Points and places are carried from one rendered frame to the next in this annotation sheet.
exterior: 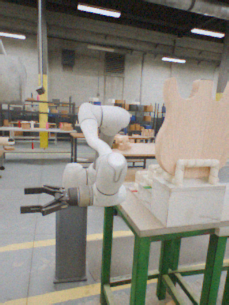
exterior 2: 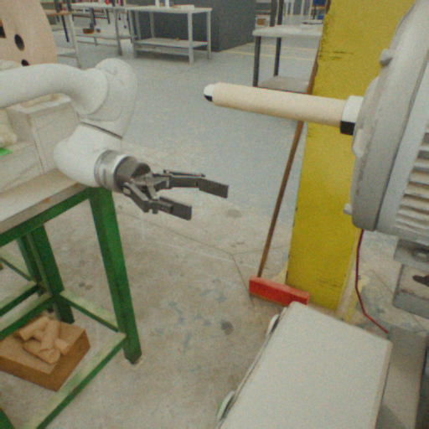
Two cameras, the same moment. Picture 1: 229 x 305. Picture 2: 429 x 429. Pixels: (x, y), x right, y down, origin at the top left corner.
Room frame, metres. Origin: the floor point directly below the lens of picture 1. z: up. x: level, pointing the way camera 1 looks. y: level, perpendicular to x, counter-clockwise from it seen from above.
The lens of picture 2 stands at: (1.14, 0.80, 1.39)
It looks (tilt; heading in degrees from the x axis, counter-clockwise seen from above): 33 degrees down; 229
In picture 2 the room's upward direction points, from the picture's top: straight up
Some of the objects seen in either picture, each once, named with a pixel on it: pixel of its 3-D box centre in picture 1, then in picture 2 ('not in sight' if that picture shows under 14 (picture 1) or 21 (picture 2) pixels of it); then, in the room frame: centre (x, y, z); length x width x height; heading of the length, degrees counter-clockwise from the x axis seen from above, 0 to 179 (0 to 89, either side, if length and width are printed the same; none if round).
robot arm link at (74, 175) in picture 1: (73, 176); not in sight; (1.62, 0.31, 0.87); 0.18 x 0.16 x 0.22; 109
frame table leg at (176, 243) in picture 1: (176, 241); not in sight; (1.44, -0.52, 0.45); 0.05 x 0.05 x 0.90; 18
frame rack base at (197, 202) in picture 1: (185, 199); (29, 127); (0.89, -0.34, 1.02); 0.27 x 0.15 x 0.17; 108
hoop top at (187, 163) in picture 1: (198, 163); not in sight; (0.84, -0.35, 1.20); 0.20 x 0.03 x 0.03; 107
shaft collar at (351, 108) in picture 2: not in sight; (353, 116); (0.74, 0.59, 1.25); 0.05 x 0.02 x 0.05; 18
